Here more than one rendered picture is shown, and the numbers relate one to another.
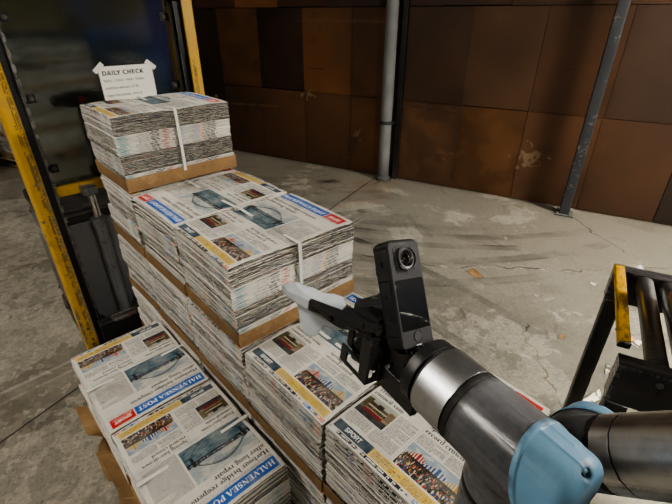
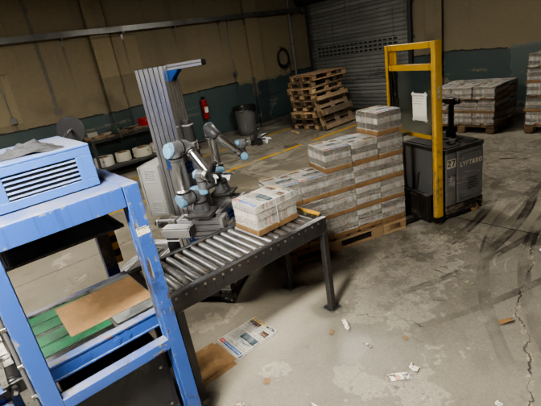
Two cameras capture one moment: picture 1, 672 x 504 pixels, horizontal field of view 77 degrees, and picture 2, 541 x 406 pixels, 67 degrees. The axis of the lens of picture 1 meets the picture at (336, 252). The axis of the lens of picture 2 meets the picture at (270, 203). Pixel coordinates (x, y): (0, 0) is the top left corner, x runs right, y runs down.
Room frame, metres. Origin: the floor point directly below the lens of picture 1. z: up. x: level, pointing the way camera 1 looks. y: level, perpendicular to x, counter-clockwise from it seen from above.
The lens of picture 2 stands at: (2.06, -3.63, 2.02)
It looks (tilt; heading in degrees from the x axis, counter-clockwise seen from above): 20 degrees down; 115
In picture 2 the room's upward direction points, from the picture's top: 10 degrees counter-clockwise
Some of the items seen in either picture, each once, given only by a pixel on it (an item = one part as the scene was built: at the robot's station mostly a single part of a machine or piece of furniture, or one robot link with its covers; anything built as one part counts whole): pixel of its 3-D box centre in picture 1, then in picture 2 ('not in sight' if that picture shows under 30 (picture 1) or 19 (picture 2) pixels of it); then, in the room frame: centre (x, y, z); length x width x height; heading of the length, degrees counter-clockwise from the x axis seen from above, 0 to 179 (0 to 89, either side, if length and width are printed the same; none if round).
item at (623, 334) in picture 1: (620, 300); (300, 209); (1.01, -0.83, 0.81); 0.43 x 0.03 x 0.02; 151
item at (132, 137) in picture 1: (189, 271); (381, 170); (1.43, 0.58, 0.65); 0.39 x 0.30 x 1.29; 133
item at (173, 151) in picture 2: not in sight; (179, 175); (0.09, -1.03, 1.19); 0.15 x 0.12 x 0.55; 71
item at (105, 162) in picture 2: not in sight; (131, 144); (-4.27, 3.34, 0.55); 1.80 x 0.70 x 1.09; 61
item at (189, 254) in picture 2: not in sight; (200, 261); (0.55, -1.63, 0.78); 0.47 x 0.05 x 0.05; 151
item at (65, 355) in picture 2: not in sight; (88, 321); (0.18, -2.29, 0.75); 0.70 x 0.65 x 0.10; 61
